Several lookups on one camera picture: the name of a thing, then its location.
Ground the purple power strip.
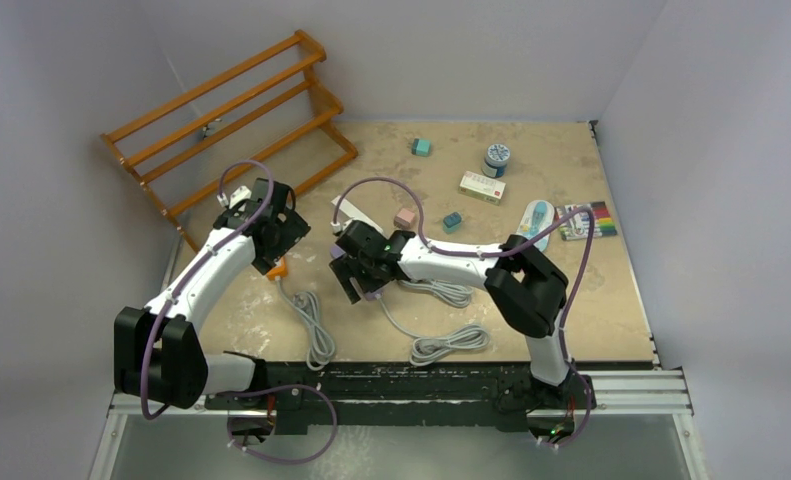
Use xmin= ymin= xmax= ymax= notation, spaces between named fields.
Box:
xmin=329 ymin=245 xmax=383 ymax=304

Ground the white power strip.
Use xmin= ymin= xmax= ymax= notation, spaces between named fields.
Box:
xmin=331 ymin=196 xmax=384 ymax=234

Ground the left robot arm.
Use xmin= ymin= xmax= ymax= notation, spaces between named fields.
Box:
xmin=113 ymin=178 xmax=310 ymax=409

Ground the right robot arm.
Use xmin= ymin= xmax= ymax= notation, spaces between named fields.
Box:
xmin=330 ymin=220 xmax=572 ymax=407

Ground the pink charger plug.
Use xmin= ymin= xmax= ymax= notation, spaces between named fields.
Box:
xmin=393 ymin=208 xmax=418 ymax=230

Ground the dark blue charger plug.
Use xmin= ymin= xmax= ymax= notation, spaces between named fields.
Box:
xmin=441 ymin=212 xmax=463 ymax=234

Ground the teal charger plug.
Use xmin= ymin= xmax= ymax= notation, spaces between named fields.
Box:
xmin=411 ymin=138 xmax=432 ymax=157

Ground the orange power strip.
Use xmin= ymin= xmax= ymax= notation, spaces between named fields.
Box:
xmin=265 ymin=259 xmax=288 ymax=281

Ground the wooden shoe rack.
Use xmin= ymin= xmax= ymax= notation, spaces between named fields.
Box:
xmin=99 ymin=30 xmax=359 ymax=251

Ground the small white green box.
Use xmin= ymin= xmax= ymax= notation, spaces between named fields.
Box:
xmin=458 ymin=171 xmax=506 ymax=205

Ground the round blue white jar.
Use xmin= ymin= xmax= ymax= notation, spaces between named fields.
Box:
xmin=482 ymin=143 xmax=511 ymax=178

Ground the blue white oval toy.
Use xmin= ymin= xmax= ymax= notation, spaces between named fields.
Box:
xmin=516 ymin=199 xmax=556 ymax=239

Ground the coloured marker pen set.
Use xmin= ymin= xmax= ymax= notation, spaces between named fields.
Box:
xmin=554 ymin=201 xmax=619 ymax=242

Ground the grey white strip cable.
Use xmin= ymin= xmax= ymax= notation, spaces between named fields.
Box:
xmin=398 ymin=278 xmax=475 ymax=309

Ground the grey orange strip cable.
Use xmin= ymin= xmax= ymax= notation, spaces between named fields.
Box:
xmin=274 ymin=278 xmax=337 ymax=372

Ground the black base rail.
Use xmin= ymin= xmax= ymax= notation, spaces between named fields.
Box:
xmin=136 ymin=357 xmax=661 ymax=435

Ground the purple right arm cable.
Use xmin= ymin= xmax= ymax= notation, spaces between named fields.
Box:
xmin=330 ymin=176 xmax=596 ymax=452

